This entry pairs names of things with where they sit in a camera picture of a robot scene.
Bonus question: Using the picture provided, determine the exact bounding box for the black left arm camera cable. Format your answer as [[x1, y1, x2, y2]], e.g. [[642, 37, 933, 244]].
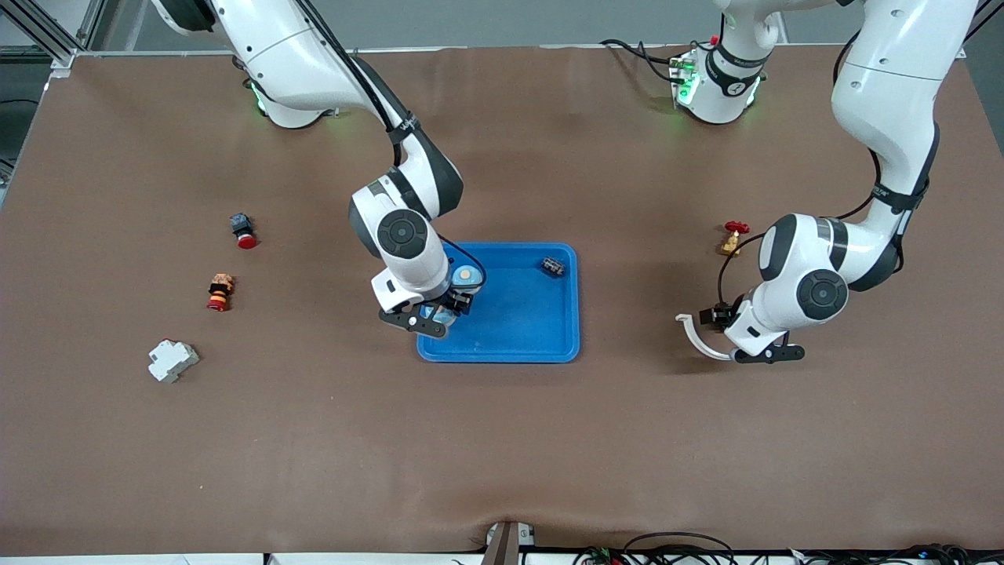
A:
[[718, 31, 938, 311]]

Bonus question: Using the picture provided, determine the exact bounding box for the aluminium frame profile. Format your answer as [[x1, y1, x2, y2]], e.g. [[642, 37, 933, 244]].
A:
[[961, 0, 1004, 60], [0, 0, 107, 73]]

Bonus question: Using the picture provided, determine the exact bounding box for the white half-round pipe clamp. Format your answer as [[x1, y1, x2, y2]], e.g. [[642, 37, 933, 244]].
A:
[[675, 314, 735, 362]]

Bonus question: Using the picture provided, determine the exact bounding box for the white circuit breaker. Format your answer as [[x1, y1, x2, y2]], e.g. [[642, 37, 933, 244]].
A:
[[148, 339, 200, 384]]

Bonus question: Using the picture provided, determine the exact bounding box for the black left arm base cable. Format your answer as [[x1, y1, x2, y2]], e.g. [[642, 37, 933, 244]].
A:
[[600, 38, 683, 83]]

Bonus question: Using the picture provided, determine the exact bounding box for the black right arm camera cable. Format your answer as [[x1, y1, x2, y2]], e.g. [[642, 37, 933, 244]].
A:
[[296, 0, 487, 293]]

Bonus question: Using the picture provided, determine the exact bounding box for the brown table cover sheet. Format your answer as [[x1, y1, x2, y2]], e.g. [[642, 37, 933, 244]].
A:
[[0, 43, 1004, 556]]

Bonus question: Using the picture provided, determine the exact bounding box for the grey table edge bracket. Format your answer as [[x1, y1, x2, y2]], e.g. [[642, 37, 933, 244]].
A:
[[482, 520, 538, 565]]

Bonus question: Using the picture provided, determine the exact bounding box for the blue plastic tray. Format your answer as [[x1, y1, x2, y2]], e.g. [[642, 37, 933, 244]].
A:
[[417, 242, 581, 364]]

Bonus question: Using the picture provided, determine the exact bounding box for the black looped cable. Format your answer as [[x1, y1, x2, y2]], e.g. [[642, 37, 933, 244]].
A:
[[624, 531, 738, 565]]

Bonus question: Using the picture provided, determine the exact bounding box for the tangled black cable bundle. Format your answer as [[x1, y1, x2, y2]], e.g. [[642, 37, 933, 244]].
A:
[[788, 543, 1004, 565]]

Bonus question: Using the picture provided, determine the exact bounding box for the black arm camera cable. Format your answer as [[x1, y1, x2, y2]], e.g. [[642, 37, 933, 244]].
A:
[[296, 0, 487, 293], [718, 31, 938, 311]]

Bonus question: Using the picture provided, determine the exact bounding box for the brass valve red handle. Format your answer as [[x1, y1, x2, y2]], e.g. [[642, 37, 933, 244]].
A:
[[718, 221, 751, 259]]

